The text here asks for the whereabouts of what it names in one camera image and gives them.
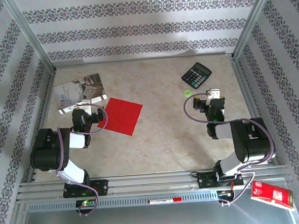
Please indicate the aluminium frame post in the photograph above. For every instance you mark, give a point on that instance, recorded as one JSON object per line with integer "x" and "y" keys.
{"x": 31, "y": 35}
{"x": 253, "y": 21}

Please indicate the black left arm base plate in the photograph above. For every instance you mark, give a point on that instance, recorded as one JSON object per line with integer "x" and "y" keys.
{"x": 102, "y": 187}

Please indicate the aluminium side rail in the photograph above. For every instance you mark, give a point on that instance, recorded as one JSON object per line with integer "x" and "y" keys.
{"x": 249, "y": 98}
{"x": 44, "y": 110}

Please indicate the red square paper sheet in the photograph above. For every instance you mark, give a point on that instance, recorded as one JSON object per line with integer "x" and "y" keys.
{"x": 121, "y": 116}

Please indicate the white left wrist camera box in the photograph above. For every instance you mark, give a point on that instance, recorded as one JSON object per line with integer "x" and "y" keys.
{"x": 91, "y": 110}

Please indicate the black calculator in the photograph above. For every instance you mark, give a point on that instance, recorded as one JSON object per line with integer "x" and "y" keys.
{"x": 196, "y": 74}

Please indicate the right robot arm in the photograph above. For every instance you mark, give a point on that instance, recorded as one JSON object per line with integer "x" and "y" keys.
{"x": 252, "y": 141}

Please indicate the aluminium back rail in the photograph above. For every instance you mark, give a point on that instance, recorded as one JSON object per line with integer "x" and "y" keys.
{"x": 141, "y": 59}

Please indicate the control board with green light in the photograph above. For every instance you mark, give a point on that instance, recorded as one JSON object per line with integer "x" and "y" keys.
{"x": 85, "y": 203}

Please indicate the red paper carton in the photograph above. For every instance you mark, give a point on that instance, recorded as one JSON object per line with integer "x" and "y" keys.
{"x": 271, "y": 194}

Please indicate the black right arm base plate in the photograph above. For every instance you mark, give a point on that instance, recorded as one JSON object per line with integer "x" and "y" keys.
{"x": 204, "y": 181}

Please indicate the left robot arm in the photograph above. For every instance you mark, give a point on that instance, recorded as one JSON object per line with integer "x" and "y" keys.
{"x": 42, "y": 149}

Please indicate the grey metal sheet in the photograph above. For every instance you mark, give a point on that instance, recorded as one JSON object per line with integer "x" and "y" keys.
{"x": 146, "y": 221}

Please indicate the book with photo cover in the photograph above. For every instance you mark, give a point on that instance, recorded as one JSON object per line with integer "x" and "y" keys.
{"x": 79, "y": 91}

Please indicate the red marker pen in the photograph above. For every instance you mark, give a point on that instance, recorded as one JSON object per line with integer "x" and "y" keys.
{"x": 165, "y": 200}

